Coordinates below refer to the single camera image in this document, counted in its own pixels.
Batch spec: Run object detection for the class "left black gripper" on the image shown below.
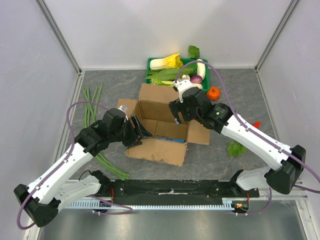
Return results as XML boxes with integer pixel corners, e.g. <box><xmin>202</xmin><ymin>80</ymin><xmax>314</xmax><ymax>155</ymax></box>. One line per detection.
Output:
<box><xmin>109</xmin><ymin>114</ymin><xmax>153</xmax><ymax>149</ymax></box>

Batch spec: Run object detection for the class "blue tube product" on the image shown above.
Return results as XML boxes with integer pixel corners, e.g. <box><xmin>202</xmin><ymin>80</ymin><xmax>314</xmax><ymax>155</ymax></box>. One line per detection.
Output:
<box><xmin>155</xmin><ymin>136</ymin><xmax>185</xmax><ymax>144</ymax></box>

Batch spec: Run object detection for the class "brown cardboard express box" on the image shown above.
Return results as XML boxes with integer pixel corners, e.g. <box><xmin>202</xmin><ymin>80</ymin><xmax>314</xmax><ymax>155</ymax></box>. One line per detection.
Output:
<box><xmin>117</xmin><ymin>83</ymin><xmax>210</xmax><ymax>166</ymax></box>

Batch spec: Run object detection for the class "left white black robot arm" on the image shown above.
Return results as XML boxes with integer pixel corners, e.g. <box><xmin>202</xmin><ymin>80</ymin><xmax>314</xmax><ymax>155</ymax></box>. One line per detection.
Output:
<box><xmin>13</xmin><ymin>107</ymin><xmax>153</xmax><ymax>228</ymax></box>

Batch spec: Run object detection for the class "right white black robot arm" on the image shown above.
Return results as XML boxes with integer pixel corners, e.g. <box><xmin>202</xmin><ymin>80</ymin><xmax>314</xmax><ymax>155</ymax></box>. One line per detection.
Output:
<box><xmin>168</xmin><ymin>87</ymin><xmax>306</xmax><ymax>197</ymax></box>

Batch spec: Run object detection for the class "white mushroom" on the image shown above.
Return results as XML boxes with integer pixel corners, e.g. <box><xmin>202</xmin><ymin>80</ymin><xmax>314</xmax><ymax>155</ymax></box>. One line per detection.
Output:
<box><xmin>180</xmin><ymin>74</ymin><xmax>191</xmax><ymax>80</ymax></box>

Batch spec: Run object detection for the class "white green leek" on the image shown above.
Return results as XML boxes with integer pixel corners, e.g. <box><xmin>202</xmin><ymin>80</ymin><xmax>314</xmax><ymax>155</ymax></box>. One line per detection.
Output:
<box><xmin>150</xmin><ymin>78</ymin><xmax>203</xmax><ymax>90</ymax></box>

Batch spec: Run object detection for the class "purple onion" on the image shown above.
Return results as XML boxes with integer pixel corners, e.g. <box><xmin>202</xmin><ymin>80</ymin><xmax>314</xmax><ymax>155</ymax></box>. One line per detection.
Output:
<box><xmin>190</xmin><ymin>75</ymin><xmax>203</xmax><ymax>84</ymax></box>

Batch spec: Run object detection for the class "large green leaf vegetable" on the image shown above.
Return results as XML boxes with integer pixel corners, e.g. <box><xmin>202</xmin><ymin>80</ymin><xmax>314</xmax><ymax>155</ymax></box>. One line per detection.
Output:
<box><xmin>145</xmin><ymin>63</ymin><xmax>197</xmax><ymax>81</ymax></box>

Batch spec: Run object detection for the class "small orange pumpkin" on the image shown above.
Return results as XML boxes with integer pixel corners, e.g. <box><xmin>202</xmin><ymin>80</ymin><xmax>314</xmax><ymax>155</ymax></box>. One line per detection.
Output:
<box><xmin>206</xmin><ymin>86</ymin><xmax>221</xmax><ymax>101</ymax></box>

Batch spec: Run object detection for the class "napa cabbage with yellow leaves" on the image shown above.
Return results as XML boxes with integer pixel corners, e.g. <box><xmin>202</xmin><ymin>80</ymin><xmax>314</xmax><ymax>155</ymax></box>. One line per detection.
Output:
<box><xmin>149</xmin><ymin>53</ymin><xmax>184</xmax><ymax>70</ymax></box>

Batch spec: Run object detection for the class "white radish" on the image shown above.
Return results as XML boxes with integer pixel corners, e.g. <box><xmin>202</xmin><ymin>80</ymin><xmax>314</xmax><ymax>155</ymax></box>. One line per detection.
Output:
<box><xmin>196</xmin><ymin>58</ymin><xmax>206</xmax><ymax>80</ymax></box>

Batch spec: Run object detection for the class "green plastic vegetable tray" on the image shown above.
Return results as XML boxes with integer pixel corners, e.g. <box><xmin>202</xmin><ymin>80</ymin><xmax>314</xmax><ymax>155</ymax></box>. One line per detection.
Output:
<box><xmin>145</xmin><ymin>57</ymin><xmax>211</xmax><ymax>93</ymax></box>

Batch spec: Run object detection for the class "green long beans bundle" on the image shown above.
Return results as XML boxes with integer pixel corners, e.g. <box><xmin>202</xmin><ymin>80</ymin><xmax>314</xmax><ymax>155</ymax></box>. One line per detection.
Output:
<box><xmin>82</xmin><ymin>84</ymin><xmax>130</xmax><ymax>180</ymax></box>

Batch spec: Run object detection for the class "green leaf behind tray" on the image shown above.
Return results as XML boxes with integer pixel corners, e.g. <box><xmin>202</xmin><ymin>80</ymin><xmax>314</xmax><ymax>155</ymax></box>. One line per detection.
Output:
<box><xmin>188</xmin><ymin>45</ymin><xmax>200</xmax><ymax>60</ymax></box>

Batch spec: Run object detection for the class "loose green lettuce leaf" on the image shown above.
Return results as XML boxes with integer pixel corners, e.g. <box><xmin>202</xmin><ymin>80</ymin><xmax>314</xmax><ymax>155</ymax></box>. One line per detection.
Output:
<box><xmin>227</xmin><ymin>141</ymin><xmax>247</xmax><ymax>157</ymax></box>

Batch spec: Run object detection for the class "orange carrot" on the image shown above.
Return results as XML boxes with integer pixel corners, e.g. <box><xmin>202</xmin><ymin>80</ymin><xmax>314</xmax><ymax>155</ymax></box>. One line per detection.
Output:
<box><xmin>253</xmin><ymin>121</ymin><xmax>261</xmax><ymax>128</ymax></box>

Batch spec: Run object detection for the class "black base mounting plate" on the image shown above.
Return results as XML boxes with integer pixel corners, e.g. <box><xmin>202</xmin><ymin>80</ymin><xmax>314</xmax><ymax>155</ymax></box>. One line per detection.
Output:
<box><xmin>94</xmin><ymin>179</ymin><xmax>260</xmax><ymax>206</ymax></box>

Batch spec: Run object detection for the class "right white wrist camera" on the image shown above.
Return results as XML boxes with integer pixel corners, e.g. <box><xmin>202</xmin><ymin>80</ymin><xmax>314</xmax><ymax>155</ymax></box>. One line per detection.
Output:
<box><xmin>173</xmin><ymin>77</ymin><xmax>195</xmax><ymax>103</ymax></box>

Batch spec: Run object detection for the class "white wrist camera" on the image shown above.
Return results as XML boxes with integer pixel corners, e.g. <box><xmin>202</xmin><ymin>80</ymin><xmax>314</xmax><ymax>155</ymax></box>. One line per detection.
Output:
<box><xmin>117</xmin><ymin>105</ymin><xmax>129</xmax><ymax>121</ymax></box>
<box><xmin>173</xmin><ymin>77</ymin><xmax>195</xmax><ymax>103</ymax></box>

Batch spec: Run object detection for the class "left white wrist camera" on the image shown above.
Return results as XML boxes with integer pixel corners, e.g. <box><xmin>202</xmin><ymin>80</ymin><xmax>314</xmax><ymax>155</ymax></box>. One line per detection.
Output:
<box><xmin>117</xmin><ymin>105</ymin><xmax>129</xmax><ymax>121</ymax></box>

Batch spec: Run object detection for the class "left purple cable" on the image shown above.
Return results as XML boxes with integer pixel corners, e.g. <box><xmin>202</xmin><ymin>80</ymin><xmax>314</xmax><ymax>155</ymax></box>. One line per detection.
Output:
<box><xmin>16</xmin><ymin>101</ymin><xmax>134</xmax><ymax>231</ymax></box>

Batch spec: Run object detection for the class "purple cable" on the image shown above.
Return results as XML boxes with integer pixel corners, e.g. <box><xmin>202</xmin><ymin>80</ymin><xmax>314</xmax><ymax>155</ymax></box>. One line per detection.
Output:
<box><xmin>16</xmin><ymin>101</ymin><xmax>134</xmax><ymax>231</ymax></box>
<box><xmin>174</xmin><ymin>60</ymin><xmax>320</xmax><ymax>216</ymax></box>

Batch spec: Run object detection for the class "grey slotted cable duct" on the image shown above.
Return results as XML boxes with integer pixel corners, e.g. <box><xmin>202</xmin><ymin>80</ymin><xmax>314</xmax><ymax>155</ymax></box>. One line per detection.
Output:
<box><xmin>66</xmin><ymin>198</ymin><xmax>239</xmax><ymax>211</ymax></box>

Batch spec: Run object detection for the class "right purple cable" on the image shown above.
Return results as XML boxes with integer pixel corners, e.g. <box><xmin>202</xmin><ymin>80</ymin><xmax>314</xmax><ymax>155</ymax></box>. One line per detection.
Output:
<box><xmin>174</xmin><ymin>60</ymin><xmax>320</xmax><ymax>216</ymax></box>

